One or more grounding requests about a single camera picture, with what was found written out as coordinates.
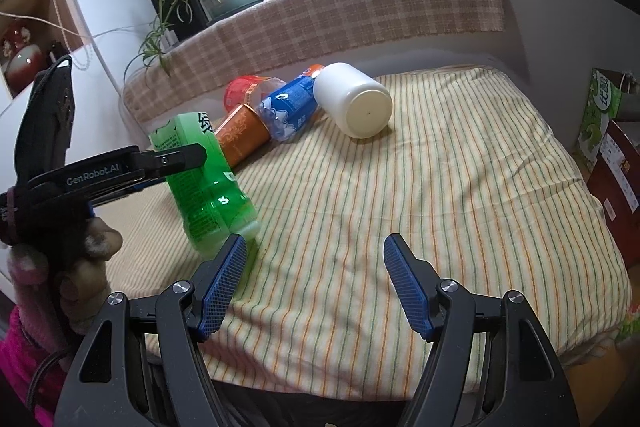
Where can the white plastic jar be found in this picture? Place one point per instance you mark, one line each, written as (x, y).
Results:
(350, 102)

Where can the person's left forearm pink sleeve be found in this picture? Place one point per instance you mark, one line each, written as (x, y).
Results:
(20, 357)

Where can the red figurine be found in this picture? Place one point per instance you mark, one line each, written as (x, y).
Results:
(14, 38)

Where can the orange paper cup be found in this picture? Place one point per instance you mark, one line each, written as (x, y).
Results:
(245, 134)

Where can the blue label plastic bottle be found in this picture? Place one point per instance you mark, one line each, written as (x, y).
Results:
(290, 102)

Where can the red ceramic pot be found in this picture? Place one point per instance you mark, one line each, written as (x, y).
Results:
(26, 66)

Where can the white headboard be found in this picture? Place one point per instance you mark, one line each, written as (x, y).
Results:
(550, 22)

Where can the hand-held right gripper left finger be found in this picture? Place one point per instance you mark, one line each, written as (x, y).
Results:
(222, 288)

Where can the person's left hand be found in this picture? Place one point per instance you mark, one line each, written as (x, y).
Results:
(85, 292)

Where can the red transparent cup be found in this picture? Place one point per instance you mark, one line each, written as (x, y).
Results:
(242, 89)

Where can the green cardboard box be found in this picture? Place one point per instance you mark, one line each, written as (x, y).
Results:
(595, 122)

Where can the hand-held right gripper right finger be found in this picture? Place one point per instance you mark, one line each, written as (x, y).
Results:
(405, 292)

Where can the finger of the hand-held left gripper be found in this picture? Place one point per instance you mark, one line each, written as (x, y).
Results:
(135, 188)
(100, 172)

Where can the red cardboard box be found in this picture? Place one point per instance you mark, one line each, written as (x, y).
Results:
(617, 167)

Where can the striped bed sheet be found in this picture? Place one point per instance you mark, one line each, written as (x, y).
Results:
(400, 187)

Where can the plaid cloth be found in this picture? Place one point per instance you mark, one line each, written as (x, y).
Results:
(350, 12)

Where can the green plastic bottle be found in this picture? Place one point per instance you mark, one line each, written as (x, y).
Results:
(210, 197)

